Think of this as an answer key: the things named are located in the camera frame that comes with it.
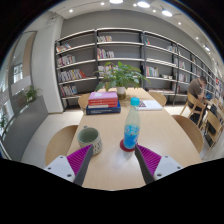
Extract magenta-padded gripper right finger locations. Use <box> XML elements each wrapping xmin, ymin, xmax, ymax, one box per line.
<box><xmin>134</xmin><ymin>143</ymin><xmax>184</xmax><ymax>186</ymax></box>

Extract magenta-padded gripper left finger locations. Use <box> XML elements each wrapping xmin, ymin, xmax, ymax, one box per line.
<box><xmin>43</xmin><ymin>143</ymin><xmax>95</xmax><ymax>187</ymax></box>

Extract clear blue-capped water bottle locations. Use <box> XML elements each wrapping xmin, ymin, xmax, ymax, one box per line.
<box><xmin>123</xmin><ymin>96</ymin><xmax>141</xmax><ymax>150</ymax></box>

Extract green spotted ceramic mug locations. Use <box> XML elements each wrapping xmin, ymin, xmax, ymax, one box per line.
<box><xmin>77</xmin><ymin>125</ymin><xmax>104</xmax><ymax>156</ymax></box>

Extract flat round red coaster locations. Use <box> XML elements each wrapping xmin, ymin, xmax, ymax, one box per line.
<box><xmin>119</xmin><ymin>138</ymin><xmax>141</xmax><ymax>153</ymax></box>

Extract white flat book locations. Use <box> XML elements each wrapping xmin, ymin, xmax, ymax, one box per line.
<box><xmin>137</xmin><ymin>99</ymin><xmax>164</xmax><ymax>112</ymax></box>

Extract blue hardcover book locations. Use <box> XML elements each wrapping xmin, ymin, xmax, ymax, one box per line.
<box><xmin>85</xmin><ymin>101</ymin><xmax>122</xmax><ymax>116</ymax></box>

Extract red hardcover book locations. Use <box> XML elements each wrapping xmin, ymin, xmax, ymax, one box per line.
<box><xmin>87</xmin><ymin>98</ymin><xmax>119</xmax><ymax>108</ymax></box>

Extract potted plant by window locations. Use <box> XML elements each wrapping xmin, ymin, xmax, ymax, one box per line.
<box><xmin>21</xmin><ymin>85</ymin><xmax>43</xmax><ymax>106</ymax></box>

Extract pink hardcover book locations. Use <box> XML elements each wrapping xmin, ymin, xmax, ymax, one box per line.
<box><xmin>88</xmin><ymin>91</ymin><xmax>119</xmax><ymax>101</ymax></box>

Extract person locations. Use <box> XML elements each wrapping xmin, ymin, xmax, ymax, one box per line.
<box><xmin>187</xmin><ymin>75</ymin><xmax>209</xmax><ymax>118</ymax></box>

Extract green potted table plant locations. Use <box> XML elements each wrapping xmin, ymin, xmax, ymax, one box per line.
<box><xmin>93</xmin><ymin>60</ymin><xmax>151</xmax><ymax>101</ymax></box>

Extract ceiling spot lights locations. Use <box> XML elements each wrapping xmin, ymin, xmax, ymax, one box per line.
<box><xmin>68</xmin><ymin>0</ymin><xmax>212</xmax><ymax>53</ymax></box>

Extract grey wall shelf unit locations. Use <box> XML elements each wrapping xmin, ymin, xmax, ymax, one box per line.
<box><xmin>54</xmin><ymin>27</ymin><xmax>221</xmax><ymax>110</ymax></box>

